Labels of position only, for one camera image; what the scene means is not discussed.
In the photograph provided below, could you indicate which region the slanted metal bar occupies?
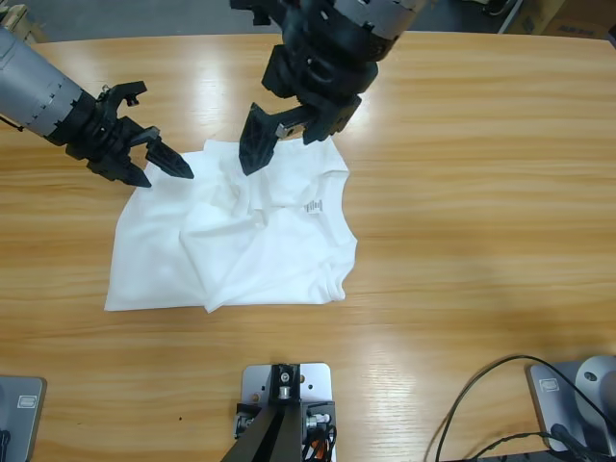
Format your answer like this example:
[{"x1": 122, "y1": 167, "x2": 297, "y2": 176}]
[{"x1": 498, "y1": 0, "x2": 526, "y2": 34}]

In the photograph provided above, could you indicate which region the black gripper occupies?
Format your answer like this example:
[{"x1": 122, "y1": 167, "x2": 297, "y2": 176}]
[
  {"x1": 44, "y1": 80, "x2": 195, "y2": 190},
  {"x1": 229, "y1": 0, "x2": 401, "y2": 178}
]

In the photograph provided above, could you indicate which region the white T-shirt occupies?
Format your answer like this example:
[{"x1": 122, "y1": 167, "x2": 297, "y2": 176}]
[{"x1": 104, "y1": 138, "x2": 360, "y2": 315}]

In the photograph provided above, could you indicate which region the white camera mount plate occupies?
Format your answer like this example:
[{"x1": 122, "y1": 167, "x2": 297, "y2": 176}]
[{"x1": 240, "y1": 363, "x2": 337, "y2": 462}]

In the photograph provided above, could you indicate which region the grey base plate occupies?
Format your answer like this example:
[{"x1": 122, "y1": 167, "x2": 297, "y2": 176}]
[
  {"x1": 0, "y1": 374, "x2": 48, "y2": 462},
  {"x1": 524, "y1": 360, "x2": 616, "y2": 454}
]

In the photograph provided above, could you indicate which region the orange and black cable bundle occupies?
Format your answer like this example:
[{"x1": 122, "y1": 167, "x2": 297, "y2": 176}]
[{"x1": 300, "y1": 425, "x2": 341, "y2": 462}]

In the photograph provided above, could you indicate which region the thin braided black cable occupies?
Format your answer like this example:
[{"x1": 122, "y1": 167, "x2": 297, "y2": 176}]
[{"x1": 469, "y1": 430, "x2": 564, "y2": 461}]

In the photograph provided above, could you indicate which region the brown cardboard box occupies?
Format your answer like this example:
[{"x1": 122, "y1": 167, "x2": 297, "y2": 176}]
[{"x1": 504, "y1": 0, "x2": 569, "y2": 36}]

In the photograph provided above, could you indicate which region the wooden pallet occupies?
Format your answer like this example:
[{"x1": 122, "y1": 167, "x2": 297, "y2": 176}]
[{"x1": 0, "y1": 3, "x2": 49, "y2": 44}]

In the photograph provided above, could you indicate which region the pale printed cardboard box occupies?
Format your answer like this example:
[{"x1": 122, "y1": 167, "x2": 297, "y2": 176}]
[{"x1": 543, "y1": 12, "x2": 608, "y2": 39}]

